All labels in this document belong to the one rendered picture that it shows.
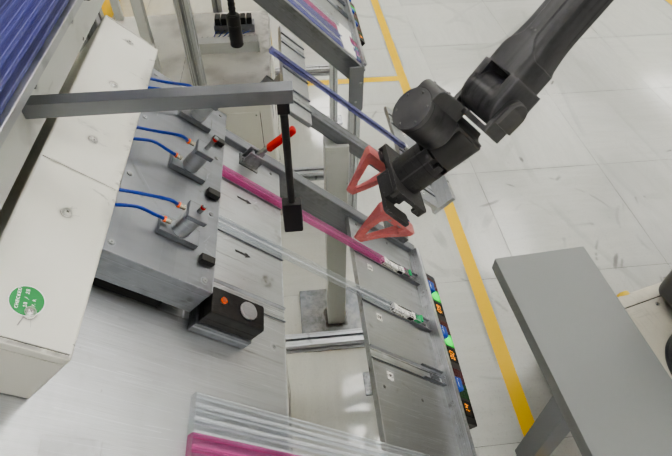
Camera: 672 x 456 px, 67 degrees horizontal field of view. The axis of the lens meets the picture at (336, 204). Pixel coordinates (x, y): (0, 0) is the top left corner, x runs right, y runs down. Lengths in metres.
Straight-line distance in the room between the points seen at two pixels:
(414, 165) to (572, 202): 1.85
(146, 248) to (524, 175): 2.15
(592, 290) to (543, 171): 1.30
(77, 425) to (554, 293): 1.06
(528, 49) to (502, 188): 1.80
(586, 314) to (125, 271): 1.03
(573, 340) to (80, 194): 1.04
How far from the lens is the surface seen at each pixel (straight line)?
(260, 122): 1.83
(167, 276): 0.58
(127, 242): 0.57
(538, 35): 0.68
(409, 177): 0.69
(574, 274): 1.38
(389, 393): 0.85
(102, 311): 0.59
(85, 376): 0.56
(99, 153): 0.60
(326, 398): 1.76
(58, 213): 0.53
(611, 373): 1.26
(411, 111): 0.63
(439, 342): 1.02
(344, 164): 1.29
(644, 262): 2.38
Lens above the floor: 1.61
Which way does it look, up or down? 45 degrees down
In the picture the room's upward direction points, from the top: straight up
